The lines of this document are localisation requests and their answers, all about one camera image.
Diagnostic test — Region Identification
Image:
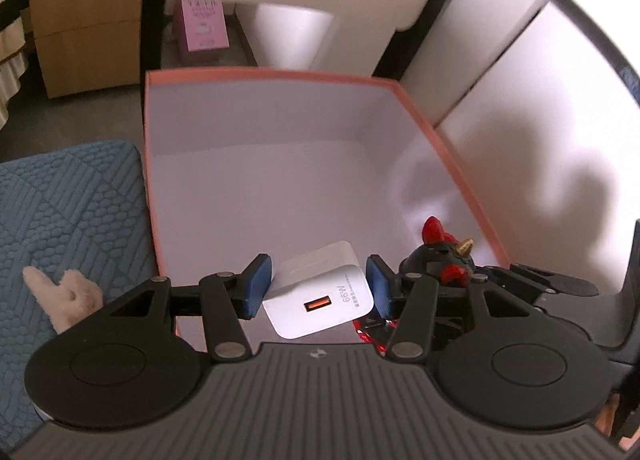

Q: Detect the white waste bin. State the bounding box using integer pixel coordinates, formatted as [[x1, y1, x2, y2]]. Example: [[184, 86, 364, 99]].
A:
[[235, 1, 336, 70]]

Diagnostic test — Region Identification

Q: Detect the striped ruffled bedsheet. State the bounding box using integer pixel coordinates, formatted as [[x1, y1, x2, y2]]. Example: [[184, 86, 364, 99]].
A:
[[0, 0, 32, 127]]

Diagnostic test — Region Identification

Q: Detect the blue quilted cover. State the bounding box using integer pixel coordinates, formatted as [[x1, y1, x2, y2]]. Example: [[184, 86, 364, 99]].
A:
[[0, 140, 177, 456]]

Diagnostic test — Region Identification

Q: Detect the white plush toy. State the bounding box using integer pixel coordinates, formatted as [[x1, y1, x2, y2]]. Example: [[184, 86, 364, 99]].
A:
[[22, 265, 106, 336]]

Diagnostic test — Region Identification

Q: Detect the wooden drawer cabinet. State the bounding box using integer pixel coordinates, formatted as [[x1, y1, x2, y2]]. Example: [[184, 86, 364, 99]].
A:
[[27, 0, 151, 100]]

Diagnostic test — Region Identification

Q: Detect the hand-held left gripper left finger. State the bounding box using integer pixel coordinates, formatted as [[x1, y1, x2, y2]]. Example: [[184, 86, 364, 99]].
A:
[[90, 253, 273, 362]]

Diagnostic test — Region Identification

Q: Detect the pink carton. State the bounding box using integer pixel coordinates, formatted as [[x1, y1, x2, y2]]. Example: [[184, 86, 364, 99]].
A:
[[172, 0, 231, 66]]

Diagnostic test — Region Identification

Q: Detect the black red horned toy figure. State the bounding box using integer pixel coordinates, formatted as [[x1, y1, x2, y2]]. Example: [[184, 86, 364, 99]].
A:
[[401, 216, 477, 292]]

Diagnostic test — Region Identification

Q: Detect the pink cardboard box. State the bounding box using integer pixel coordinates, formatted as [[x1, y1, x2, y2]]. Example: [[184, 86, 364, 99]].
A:
[[144, 67, 511, 357]]

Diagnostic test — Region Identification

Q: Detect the white usb charger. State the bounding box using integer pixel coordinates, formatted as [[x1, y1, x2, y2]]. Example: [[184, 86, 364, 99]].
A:
[[262, 240, 375, 340]]

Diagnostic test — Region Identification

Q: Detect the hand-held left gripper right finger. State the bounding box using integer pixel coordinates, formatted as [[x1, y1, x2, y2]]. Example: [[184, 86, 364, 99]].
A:
[[366, 255, 542, 366]]

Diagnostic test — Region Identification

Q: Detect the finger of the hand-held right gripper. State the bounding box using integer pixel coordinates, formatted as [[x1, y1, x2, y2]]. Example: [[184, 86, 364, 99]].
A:
[[484, 262, 601, 299]]

